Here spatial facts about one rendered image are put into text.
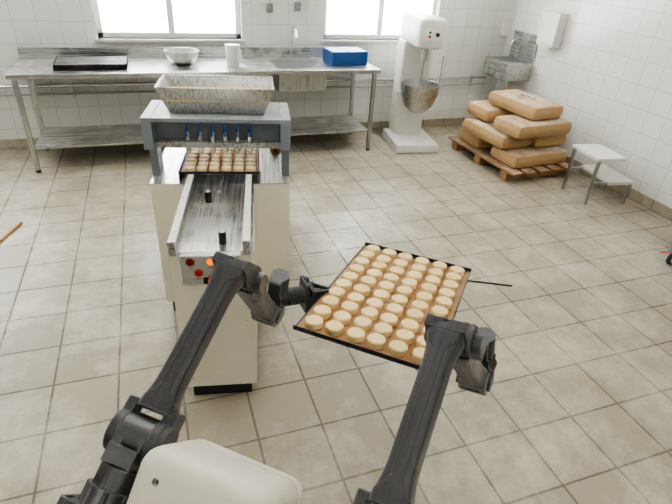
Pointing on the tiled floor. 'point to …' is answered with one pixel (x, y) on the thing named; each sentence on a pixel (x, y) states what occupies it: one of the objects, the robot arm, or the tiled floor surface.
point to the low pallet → (507, 165)
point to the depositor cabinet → (278, 200)
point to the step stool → (599, 168)
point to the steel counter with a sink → (152, 58)
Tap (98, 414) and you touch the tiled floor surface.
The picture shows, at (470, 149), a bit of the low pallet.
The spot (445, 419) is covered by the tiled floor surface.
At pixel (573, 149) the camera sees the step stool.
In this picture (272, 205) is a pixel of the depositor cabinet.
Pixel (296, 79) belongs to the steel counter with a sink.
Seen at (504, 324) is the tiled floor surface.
